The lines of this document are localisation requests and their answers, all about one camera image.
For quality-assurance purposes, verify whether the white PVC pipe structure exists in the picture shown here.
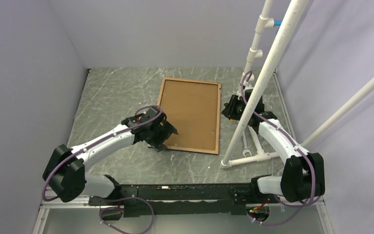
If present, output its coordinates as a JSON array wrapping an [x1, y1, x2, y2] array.
[[220, 0, 309, 169]]

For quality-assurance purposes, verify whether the blue picture frame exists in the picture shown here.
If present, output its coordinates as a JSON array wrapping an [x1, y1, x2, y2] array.
[[158, 78, 222, 155]]

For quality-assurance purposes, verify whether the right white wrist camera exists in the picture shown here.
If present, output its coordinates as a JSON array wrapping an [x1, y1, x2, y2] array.
[[242, 85, 253, 96]]

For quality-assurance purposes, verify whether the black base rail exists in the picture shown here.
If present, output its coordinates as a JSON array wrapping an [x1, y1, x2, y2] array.
[[89, 183, 277, 217]]

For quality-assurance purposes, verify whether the white diagonal pole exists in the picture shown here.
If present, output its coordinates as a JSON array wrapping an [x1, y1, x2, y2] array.
[[301, 77, 374, 147]]

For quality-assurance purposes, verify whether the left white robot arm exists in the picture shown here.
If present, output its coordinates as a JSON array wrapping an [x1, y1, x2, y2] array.
[[41, 105, 178, 205]]

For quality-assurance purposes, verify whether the blue pipe valve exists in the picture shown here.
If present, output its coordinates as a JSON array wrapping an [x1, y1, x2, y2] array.
[[273, 20, 282, 27]]

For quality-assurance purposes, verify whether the silver 24mm wrench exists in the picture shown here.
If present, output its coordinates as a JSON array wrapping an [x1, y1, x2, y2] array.
[[242, 132, 252, 157]]

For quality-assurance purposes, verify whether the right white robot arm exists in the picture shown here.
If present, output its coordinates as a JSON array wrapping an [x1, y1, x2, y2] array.
[[248, 100, 325, 206]]

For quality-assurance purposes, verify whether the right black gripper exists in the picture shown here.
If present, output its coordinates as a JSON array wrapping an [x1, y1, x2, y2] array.
[[222, 95, 251, 121]]

